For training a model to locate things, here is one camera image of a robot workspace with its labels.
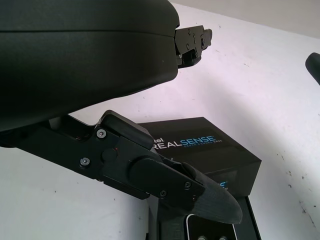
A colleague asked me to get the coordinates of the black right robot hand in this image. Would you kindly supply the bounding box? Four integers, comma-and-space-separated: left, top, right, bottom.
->
305, 52, 320, 86

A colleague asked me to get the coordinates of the black RealSense box lid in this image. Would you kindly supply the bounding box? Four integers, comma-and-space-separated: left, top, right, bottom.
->
137, 116, 263, 197

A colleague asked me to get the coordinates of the small silver black camera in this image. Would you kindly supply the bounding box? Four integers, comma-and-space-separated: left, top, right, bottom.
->
186, 214, 238, 240

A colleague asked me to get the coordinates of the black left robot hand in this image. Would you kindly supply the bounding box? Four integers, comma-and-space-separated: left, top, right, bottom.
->
0, 0, 243, 225

